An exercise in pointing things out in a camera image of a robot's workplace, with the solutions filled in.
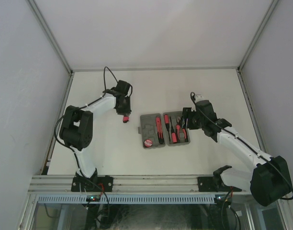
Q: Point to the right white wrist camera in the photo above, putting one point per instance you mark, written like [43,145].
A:
[199,97]

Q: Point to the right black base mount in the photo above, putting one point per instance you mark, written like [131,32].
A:
[213,184]

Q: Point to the grey plastic tool case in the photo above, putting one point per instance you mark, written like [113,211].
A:
[148,130]

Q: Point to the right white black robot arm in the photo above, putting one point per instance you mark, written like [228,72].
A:
[267,178]

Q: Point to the long red black screwdriver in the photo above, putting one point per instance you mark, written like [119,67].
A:
[166,119]

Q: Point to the black tape roll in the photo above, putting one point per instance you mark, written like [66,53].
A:
[148,143]

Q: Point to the red black pliers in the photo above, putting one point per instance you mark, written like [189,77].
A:
[181,132]

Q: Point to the blue slotted cable duct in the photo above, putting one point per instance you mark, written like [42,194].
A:
[127,199]

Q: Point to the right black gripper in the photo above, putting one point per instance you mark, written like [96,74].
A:
[187,113]

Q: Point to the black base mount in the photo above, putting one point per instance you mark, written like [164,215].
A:
[213,184]
[97,184]

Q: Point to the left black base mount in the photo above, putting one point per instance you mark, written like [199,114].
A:
[97,184]

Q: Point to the aluminium front rail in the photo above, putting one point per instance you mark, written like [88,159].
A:
[122,184]

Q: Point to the red black utility knife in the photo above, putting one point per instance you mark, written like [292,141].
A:
[159,130]

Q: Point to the red hex key set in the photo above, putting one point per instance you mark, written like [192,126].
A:
[125,118]

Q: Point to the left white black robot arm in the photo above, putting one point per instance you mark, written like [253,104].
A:
[76,130]

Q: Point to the short red black screwdriver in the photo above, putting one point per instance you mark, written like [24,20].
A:
[173,134]

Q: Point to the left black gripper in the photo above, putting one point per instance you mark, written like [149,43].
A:
[127,111]

